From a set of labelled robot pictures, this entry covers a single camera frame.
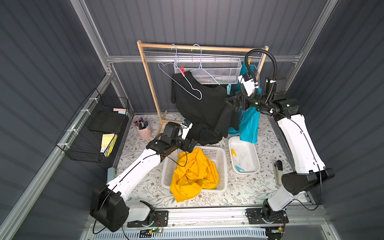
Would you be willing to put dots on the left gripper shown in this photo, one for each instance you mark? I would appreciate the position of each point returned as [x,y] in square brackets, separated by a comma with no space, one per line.
[188,144]

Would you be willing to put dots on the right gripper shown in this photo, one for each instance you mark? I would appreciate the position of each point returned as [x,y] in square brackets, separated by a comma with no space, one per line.
[233,102]

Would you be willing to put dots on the yellow t-shirt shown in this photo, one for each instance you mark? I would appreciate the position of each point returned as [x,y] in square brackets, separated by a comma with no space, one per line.
[195,172]

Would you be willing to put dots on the black t-shirt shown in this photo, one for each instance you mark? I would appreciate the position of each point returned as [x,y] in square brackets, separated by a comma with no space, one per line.
[205,107]

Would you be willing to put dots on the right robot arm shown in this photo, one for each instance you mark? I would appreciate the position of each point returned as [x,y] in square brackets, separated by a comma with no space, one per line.
[310,171]

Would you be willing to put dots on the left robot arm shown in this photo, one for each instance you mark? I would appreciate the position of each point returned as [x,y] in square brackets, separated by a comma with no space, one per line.
[108,203]

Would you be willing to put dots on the white tube in mesh basket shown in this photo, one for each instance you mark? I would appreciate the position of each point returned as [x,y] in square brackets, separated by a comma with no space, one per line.
[227,79]

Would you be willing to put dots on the teal t-shirt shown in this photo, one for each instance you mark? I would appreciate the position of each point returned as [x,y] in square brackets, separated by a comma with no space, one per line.
[248,126]

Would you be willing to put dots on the white perforated laundry basket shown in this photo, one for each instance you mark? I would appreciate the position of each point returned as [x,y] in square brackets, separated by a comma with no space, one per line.
[216,155]

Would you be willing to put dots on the wooden clothes rack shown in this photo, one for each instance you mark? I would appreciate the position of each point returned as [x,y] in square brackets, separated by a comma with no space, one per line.
[157,84]

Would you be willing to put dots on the pink pen cup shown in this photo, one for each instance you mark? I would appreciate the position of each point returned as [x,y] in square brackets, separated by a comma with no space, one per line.
[143,128]

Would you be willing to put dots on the red clothespin on black shirt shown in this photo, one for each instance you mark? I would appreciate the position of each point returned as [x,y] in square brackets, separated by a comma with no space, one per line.
[182,70]

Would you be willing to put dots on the white plastic tray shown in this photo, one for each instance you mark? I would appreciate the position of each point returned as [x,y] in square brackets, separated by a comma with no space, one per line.
[247,157]

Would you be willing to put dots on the yellow notepad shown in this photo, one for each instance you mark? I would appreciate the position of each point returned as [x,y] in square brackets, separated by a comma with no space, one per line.
[108,143]

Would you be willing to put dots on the grey black stapler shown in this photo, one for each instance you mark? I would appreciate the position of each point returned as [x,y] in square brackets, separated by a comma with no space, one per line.
[278,172]

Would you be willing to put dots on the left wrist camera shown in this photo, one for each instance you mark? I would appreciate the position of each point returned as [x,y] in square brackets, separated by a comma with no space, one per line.
[186,126]

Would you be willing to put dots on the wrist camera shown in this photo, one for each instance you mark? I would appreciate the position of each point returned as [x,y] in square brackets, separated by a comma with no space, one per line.
[186,126]
[248,83]

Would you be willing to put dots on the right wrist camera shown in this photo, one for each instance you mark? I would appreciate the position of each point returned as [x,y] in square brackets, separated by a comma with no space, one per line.
[248,83]

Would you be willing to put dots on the white wire mesh basket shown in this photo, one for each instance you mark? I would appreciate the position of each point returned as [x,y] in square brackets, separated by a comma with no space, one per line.
[205,69]

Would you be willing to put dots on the black notebook in wall basket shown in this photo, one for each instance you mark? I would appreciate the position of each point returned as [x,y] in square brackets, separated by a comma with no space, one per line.
[106,122]

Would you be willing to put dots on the black wire wall basket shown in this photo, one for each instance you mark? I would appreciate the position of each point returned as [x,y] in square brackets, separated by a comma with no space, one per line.
[81,144]

